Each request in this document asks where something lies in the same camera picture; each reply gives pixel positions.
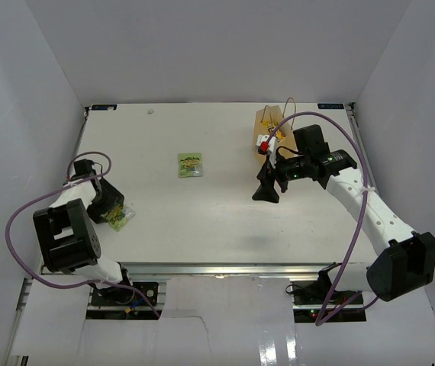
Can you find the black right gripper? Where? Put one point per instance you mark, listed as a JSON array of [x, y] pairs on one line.
[[266, 191]]

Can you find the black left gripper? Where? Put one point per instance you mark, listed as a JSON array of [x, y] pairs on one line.
[[112, 197]]

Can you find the green snack packet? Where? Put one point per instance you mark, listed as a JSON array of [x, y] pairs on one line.
[[118, 216], [190, 165]]

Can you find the brown paper bag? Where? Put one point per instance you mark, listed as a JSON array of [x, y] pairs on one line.
[[276, 112]]

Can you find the yellow m&m's candy bag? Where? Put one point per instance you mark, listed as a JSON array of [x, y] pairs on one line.
[[270, 125]]

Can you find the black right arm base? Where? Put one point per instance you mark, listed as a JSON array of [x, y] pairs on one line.
[[307, 295]]

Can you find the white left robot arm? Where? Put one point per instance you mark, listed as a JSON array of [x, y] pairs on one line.
[[65, 230]]

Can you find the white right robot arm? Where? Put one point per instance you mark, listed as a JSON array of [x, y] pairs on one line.
[[405, 258]]

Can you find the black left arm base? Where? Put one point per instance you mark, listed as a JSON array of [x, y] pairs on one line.
[[114, 296]]

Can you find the left blue table label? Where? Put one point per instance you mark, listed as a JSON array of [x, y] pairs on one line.
[[103, 107]]

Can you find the blue table label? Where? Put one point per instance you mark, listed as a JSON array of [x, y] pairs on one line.
[[103, 107], [330, 106]]

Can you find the right blue table label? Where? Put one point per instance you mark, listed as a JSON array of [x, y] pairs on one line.
[[330, 106]]

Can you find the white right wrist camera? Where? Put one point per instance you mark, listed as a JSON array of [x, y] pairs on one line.
[[265, 147]]

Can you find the aluminium front rail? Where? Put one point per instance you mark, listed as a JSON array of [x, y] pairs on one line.
[[286, 269]]

